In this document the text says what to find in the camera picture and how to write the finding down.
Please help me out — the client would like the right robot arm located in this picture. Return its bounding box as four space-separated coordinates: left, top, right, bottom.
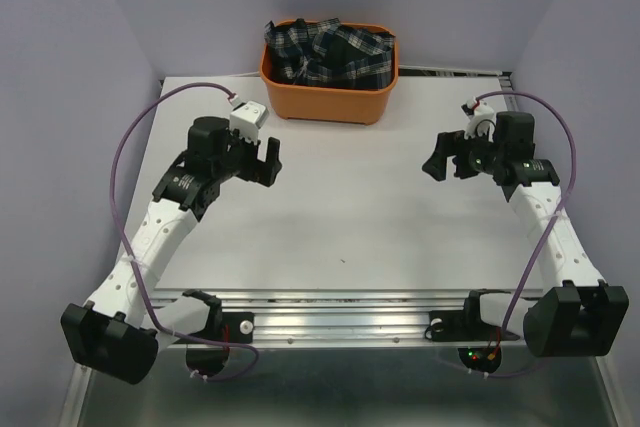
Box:
422 112 629 357

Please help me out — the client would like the navy plaid pleated skirt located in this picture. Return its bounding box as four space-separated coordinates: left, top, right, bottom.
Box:
264 18 395 91

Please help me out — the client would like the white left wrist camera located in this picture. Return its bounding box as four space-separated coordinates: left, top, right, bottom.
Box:
229 101 269 145

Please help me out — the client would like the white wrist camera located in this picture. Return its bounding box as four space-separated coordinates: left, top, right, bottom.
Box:
461 97 496 139
229 101 269 145

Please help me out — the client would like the orange plastic basket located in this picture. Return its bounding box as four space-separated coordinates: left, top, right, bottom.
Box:
260 20 399 125

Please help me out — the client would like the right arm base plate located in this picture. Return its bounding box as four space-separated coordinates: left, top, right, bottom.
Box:
423 310 520 374

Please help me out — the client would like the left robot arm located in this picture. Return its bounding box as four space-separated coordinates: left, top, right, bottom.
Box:
61 105 281 385

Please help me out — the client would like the aluminium frame rail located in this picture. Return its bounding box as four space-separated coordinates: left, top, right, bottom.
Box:
59 289 626 427

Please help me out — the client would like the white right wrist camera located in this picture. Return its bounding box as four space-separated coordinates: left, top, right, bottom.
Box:
461 97 496 139

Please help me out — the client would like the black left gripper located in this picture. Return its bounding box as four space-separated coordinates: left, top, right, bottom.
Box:
214 122 282 187

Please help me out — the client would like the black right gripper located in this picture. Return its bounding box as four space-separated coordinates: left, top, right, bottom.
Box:
420 124 505 181

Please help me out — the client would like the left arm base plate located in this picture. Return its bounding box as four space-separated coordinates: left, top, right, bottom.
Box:
185 311 255 378

